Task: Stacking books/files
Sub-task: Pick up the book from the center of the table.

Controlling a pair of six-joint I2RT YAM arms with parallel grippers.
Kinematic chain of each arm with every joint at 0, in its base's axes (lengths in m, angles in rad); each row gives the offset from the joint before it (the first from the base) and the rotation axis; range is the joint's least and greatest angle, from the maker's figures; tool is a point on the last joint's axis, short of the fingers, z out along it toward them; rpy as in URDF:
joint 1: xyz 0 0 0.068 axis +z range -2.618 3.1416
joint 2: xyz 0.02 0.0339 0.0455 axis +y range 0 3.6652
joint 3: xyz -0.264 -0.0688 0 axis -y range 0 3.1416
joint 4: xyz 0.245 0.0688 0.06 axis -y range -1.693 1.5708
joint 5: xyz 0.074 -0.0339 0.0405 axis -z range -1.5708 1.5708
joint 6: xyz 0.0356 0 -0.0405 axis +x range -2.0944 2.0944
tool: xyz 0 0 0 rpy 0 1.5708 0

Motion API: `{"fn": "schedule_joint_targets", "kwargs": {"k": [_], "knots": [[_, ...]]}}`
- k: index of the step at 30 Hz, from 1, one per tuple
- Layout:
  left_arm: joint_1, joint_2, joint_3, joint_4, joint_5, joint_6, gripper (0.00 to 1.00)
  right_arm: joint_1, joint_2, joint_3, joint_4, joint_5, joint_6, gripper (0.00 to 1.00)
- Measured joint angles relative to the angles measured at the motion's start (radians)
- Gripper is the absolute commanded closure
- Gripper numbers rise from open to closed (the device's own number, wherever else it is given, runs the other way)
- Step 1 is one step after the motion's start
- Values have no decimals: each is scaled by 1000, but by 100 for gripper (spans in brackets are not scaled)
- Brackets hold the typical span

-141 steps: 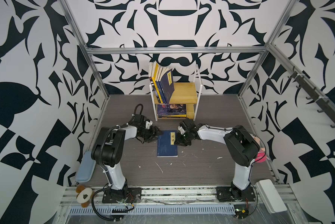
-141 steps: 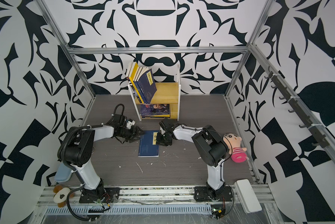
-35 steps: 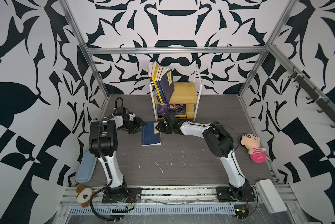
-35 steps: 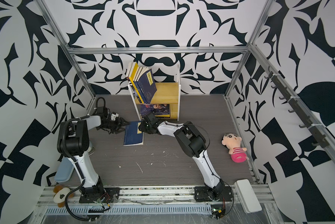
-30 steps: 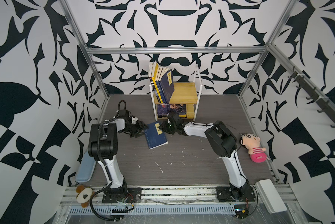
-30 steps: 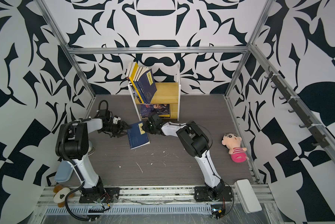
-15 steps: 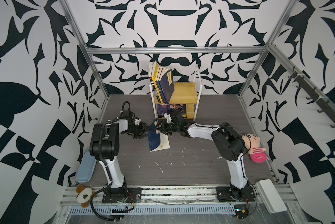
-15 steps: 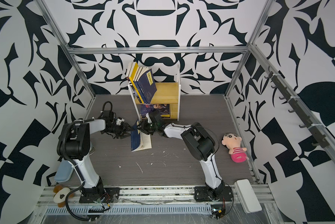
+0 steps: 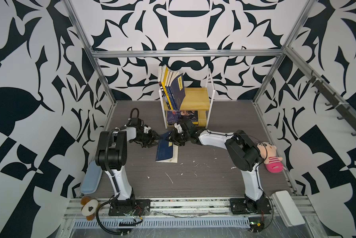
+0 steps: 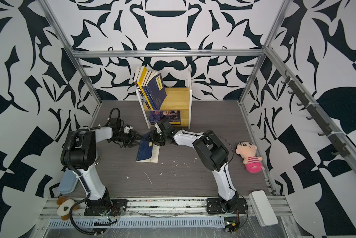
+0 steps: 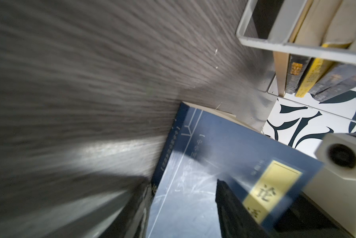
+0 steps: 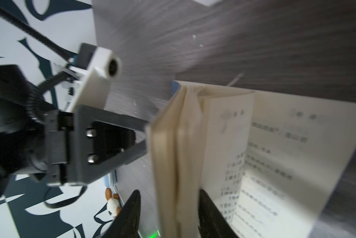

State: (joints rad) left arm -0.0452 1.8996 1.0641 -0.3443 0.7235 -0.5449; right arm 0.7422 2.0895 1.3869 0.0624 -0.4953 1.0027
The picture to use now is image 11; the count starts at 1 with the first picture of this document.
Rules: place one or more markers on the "blue book front yellow label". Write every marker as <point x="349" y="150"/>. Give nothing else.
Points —
<point x="335" y="75"/>

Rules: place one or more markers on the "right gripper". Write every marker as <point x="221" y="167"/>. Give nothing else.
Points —
<point x="305" y="219"/>

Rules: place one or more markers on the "small blue book yellow label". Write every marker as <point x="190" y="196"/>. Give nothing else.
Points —
<point x="336" y="90"/>

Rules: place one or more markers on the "black book standing on shelf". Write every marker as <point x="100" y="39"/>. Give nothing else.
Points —
<point x="314" y="23"/>

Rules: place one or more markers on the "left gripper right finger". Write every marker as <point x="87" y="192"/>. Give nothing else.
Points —
<point x="234" y="219"/>

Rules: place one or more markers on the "blue book underneath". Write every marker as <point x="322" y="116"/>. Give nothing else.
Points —
<point x="204" y="146"/>

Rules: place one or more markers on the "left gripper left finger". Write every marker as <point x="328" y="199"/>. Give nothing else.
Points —
<point x="132" y="221"/>

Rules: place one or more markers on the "yellow cartoon cover book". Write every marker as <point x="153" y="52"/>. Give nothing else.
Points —
<point x="340" y="34"/>

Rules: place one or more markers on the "wooden white-framed bookshelf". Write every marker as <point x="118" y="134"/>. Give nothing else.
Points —
<point x="281" y="40"/>

